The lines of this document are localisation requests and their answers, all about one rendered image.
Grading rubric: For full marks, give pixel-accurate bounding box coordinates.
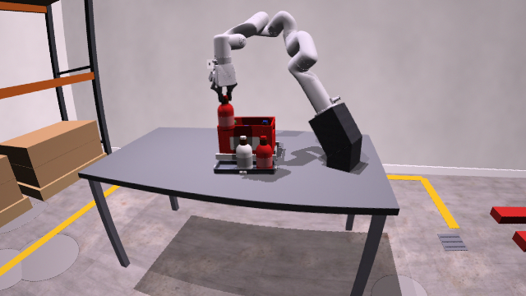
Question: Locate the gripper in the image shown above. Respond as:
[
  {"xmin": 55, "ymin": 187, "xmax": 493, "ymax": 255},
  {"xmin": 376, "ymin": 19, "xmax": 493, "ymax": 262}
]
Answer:
[{"xmin": 210, "ymin": 63, "xmax": 237, "ymax": 103}]

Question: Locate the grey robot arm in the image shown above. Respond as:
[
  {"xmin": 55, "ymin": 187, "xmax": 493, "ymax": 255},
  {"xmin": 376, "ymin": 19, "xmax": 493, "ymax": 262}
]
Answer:
[{"xmin": 212, "ymin": 12, "xmax": 340, "ymax": 116}]

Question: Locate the white bottle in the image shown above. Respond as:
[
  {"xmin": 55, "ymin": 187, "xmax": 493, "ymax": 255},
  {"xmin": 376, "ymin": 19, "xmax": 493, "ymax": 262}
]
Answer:
[{"xmin": 236, "ymin": 136, "xmax": 253, "ymax": 169}]

